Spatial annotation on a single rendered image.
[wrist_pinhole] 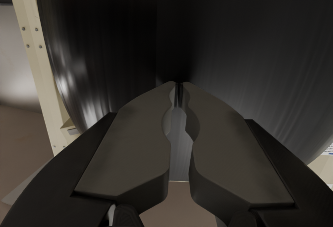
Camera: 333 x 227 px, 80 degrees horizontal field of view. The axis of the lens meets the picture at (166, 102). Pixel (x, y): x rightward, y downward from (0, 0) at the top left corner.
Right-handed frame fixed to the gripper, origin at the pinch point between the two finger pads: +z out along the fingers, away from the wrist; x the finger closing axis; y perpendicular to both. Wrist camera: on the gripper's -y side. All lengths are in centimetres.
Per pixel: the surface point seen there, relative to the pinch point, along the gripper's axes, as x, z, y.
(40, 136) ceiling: -255, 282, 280
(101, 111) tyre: -5.6, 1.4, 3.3
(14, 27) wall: -313, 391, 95
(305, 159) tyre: 12.3, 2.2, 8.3
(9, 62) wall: -355, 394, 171
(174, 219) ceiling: 14, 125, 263
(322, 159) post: 30.9, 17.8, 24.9
